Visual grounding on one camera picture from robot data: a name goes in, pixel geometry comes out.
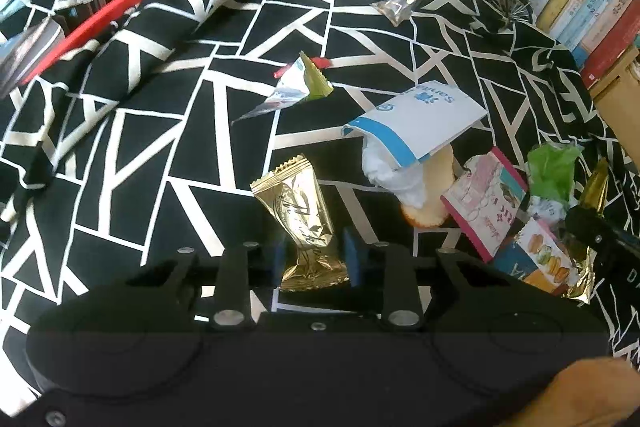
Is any red cloth strip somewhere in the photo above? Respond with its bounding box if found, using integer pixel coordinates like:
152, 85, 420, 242
20, 0, 193, 82

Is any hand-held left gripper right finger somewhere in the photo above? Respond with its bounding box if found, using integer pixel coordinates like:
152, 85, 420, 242
342, 229, 506, 328

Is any macaron printed packet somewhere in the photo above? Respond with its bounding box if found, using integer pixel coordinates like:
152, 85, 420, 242
492, 217, 581, 295

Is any black white patterned blanket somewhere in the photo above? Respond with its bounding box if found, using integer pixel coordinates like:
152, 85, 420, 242
0, 0, 640, 408

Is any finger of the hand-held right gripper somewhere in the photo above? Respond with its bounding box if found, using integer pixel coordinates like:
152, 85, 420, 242
564, 203, 640, 259

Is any crumpled white tissue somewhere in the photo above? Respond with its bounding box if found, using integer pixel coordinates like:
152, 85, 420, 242
361, 134, 428, 210

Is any clear plastic wrapper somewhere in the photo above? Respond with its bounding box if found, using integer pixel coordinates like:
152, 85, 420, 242
371, 0, 433, 26

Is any person's right forearm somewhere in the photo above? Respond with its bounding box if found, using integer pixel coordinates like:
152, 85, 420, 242
545, 357, 640, 427

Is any gold foil snack wrapper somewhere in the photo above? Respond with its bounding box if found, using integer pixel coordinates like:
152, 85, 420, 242
562, 157, 611, 303
250, 154, 349, 292

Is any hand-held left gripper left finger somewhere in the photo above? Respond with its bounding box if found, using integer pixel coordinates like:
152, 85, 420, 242
122, 243, 287, 330

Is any round cracker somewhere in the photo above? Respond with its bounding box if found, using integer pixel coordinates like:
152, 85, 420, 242
399, 142, 456, 229

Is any wooden box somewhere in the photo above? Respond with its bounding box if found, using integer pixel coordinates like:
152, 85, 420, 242
590, 47, 640, 142

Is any glossy grey booklet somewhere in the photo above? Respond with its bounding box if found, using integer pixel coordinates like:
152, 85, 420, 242
0, 19, 66, 98

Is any white blue tissue packet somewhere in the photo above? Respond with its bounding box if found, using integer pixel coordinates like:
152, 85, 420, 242
341, 81, 488, 170

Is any pink snack packet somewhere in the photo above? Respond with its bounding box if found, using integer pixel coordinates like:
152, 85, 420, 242
440, 147, 530, 264

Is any silver green snack wrapper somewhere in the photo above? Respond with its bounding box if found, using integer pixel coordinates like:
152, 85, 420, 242
232, 52, 334, 124

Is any green plastic wrapper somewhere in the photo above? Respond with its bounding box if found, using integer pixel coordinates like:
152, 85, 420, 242
525, 143, 585, 228

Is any red wrapper strip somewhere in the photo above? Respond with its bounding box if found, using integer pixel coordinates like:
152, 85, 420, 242
273, 56, 332, 80

